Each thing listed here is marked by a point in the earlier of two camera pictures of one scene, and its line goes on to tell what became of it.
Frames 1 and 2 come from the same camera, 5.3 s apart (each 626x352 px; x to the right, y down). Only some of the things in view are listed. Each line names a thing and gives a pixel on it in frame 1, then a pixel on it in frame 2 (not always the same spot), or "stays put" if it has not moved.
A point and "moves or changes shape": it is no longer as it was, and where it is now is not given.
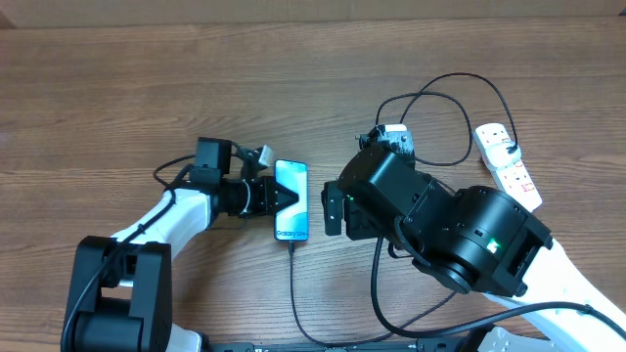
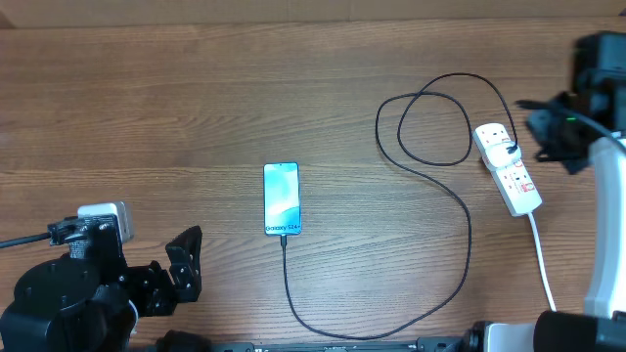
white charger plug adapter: (499, 156) stays put
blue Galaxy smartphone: (292, 223) moves or changes shape
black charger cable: (412, 336) moves or changes shape
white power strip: (512, 180) stays put
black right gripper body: (368, 224) -> (557, 139)
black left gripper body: (260, 198) -> (149, 293)
